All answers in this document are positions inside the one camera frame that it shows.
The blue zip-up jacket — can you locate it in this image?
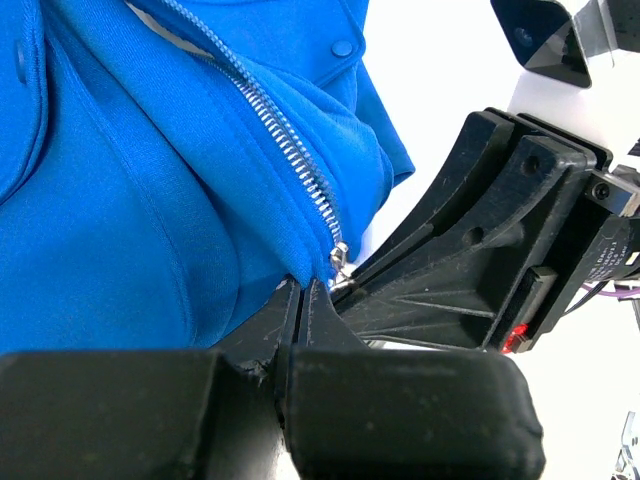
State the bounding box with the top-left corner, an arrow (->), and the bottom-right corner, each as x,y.
1,1 -> 414,353

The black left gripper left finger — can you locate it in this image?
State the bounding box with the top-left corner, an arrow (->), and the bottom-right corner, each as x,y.
1,282 -> 300,479

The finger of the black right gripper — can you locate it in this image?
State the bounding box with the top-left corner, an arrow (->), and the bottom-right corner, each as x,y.
359,109 -> 526,273
333,133 -> 596,351

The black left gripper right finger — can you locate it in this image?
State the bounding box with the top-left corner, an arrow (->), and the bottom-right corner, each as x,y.
284,281 -> 545,479

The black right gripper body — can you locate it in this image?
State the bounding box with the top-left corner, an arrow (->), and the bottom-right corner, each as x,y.
504,114 -> 639,353

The silver zipper pull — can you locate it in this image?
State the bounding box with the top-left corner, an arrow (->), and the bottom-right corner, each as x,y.
329,241 -> 354,294

